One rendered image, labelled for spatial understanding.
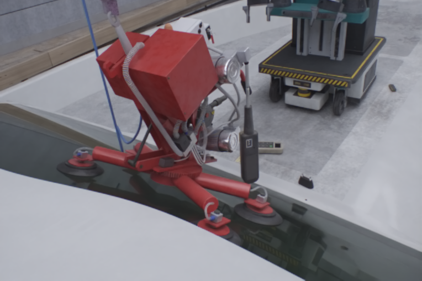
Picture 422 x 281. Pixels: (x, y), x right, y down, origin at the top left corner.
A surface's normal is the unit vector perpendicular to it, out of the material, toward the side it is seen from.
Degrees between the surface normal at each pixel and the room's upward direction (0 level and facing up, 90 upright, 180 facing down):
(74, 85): 90
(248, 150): 90
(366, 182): 5
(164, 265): 21
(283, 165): 0
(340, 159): 0
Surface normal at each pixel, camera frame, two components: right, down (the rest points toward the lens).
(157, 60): -0.28, -0.67
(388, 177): 0.08, -0.80
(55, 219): 0.17, -0.96
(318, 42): -0.56, 0.44
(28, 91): 0.79, 0.25
